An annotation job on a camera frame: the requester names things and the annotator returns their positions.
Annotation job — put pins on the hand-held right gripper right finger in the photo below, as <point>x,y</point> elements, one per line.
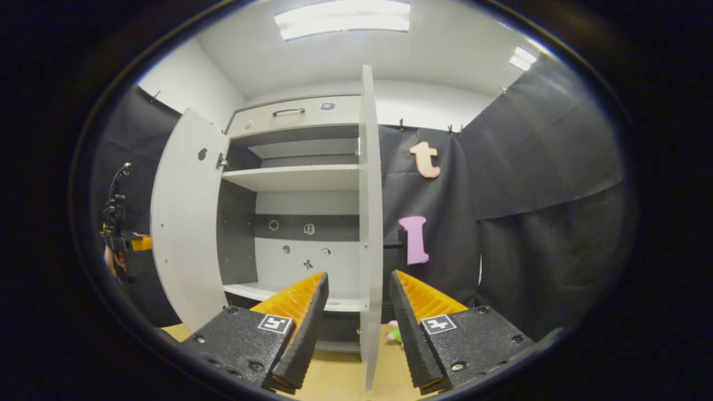
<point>412,345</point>

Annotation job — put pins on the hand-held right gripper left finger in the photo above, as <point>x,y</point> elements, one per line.
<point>306,340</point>

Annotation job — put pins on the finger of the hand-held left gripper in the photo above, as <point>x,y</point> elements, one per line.
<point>142,243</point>

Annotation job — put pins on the grey cabinet door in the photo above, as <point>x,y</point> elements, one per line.
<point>186,223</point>
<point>369,195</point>

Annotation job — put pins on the grey double-door shoe cabinet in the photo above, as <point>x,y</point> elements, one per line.
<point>237,234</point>

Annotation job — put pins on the white cabinet shelf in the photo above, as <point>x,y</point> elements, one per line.
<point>289,178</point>

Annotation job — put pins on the grey cabinet drawer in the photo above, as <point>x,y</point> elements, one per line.
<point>312,114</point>

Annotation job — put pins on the small pink green toy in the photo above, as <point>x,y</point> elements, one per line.
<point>396,334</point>

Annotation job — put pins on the black backdrop cloth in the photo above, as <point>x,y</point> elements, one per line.
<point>529,195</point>

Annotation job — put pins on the small ceiling light panel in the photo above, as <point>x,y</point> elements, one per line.
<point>523,58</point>

